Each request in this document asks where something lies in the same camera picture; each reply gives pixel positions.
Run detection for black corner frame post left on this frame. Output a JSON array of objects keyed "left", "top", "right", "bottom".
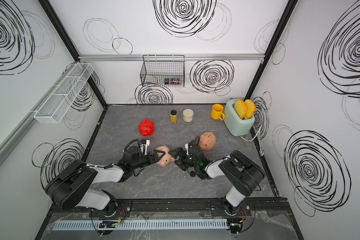
[{"left": 38, "top": 0, "right": 108, "bottom": 109}]

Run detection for red piggy bank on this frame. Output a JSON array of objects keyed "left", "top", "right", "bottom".
[{"left": 139, "top": 119, "right": 155, "bottom": 137}]

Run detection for dark pink piggy bank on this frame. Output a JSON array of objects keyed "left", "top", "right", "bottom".
[{"left": 199, "top": 132, "right": 217, "bottom": 151}]

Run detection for black corner frame post right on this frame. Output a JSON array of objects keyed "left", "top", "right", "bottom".
[{"left": 245, "top": 0, "right": 298, "bottom": 100}]

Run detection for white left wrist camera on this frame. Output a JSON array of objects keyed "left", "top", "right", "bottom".
[{"left": 140, "top": 140, "right": 150, "bottom": 155}]

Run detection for white wire shelf basket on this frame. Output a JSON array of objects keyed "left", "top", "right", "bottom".
[{"left": 34, "top": 63, "right": 94, "bottom": 124}]

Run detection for yellow toast slice left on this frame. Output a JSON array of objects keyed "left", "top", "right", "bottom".
[{"left": 234, "top": 99, "right": 247, "bottom": 119}]

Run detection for yellow spice jar black lid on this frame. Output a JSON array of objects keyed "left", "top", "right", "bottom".
[{"left": 171, "top": 110, "right": 178, "bottom": 124}]

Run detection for yellow mug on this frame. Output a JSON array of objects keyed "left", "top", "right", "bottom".
[{"left": 211, "top": 104, "right": 225, "bottom": 121}]

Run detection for black wire basket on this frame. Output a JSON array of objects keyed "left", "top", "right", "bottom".
[{"left": 140, "top": 60, "right": 186, "bottom": 88}]

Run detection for aluminium wall rail back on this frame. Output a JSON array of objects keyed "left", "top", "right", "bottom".
[{"left": 79, "top": 53, "right": 265, "bottom": 62}]

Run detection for mint green toaster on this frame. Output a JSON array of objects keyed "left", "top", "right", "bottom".
[{"left": 223, "top": 99, "right": 255, "bottom": 137}]

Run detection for light pink piggy bank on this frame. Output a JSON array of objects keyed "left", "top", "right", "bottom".
[{"left": 156, "top": 146, "right": 174, "bottom": 167}]

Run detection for white slotted cable duct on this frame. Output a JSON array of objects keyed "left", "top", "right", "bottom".
[{"left": 52, "top": 219, "right": 229, "bottom": 231}]

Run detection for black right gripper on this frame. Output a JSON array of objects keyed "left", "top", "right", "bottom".
[{"left": 168, "top": 147, "right": 200, "bottom": 171}]

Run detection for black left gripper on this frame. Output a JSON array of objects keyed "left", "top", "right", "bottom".
[{"left": 131, "top": 150, "right": 166, "bottom": 171}]

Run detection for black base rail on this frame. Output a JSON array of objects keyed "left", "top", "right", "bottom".
[{"left": 47, "top": 197, "right": 292, "bottom": 220}]

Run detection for aluminium wall rail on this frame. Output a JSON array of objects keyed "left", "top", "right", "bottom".
[
  {"left": 79, "top": 53, "right": 265, "bottom": 62},
  {"left": 0, "top": 61, "right": 79, "bottom": 167}
]

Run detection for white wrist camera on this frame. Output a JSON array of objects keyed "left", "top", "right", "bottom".
[
  {"left": 185, "top": 144, "right": 191, "bottom": 156},
  {"left": 140, "top": 140, "right": 150, "bottom": 155}
]

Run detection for white toaster cable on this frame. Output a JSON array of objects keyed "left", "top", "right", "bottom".
[{"left": 240, "top": 124, "right": 265, "bottom": 157}]

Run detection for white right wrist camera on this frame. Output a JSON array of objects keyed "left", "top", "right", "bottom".
[{"left": 185, "top": 144, "right": 191, "bottom": 156}]

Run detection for yellow toast slice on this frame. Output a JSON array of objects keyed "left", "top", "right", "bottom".
[
  {"left": 244, "top": 99, "right": 256, "bottom": 119},
  {"left": 234, "top": 99, "right": 247, "bottom": 119}
]

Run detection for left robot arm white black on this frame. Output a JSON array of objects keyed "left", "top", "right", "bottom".
[{"left": 45, "top": 143, "right": 168, "bottom": 216}]

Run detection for black corner frame post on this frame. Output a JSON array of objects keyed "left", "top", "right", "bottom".
[
  {"left": 38, "top": 0, "right": 108, "bottom": 109},
  {"left": 245, "top": 0, "right": 298, "bottom": 100}
]

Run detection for yellow toast slice right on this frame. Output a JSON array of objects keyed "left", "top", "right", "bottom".
[{"left": 244, "top": 99, "right": 256, "bottom": 119}]

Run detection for aluminium wall rail left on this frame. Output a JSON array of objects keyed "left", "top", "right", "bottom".
[{"left": 0, "top": 61, "right": 79, "bottom": 167}]

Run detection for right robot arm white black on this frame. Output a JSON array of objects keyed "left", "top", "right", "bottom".
[{"left": 169, "top": 146, "right": 266, "bottom": 216}]

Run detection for small items in basket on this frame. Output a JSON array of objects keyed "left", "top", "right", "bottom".
[{"left": 164, "top": 78, "right": 182, "bottom": 86}]

